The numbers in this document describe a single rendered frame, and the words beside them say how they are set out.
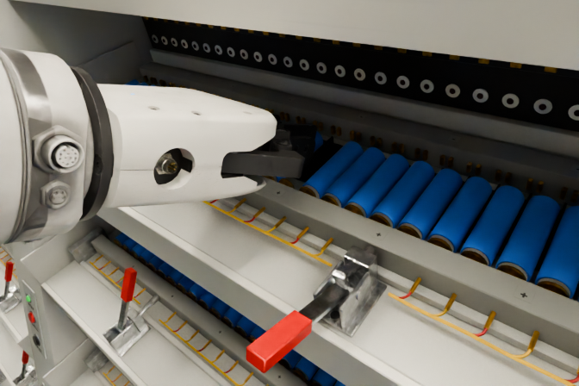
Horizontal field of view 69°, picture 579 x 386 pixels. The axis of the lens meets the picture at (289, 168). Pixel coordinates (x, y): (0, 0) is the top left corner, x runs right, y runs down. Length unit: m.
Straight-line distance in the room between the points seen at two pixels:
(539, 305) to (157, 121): 0.20
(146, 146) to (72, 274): 0.48
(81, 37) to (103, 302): 0.33
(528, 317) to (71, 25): 0.54
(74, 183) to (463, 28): 0.17
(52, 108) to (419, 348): 0.21
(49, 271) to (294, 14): 0.53
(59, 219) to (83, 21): 0.43
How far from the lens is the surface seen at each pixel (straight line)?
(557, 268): 0.27
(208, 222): 0.34
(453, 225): 0.28
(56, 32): 0.59
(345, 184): 0.31
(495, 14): 0.18
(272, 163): 0.24
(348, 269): 0.24
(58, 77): 0.20
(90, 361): 0.77
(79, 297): 0.62
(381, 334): 0.25
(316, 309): 0.23
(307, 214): 0.28
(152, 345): 0.53
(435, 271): 0.25
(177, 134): 0.20
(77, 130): 0.19
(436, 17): 0.19
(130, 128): 0.19
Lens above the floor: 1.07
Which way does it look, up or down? 21 degrees down
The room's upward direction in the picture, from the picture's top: 4 degrees clockwise
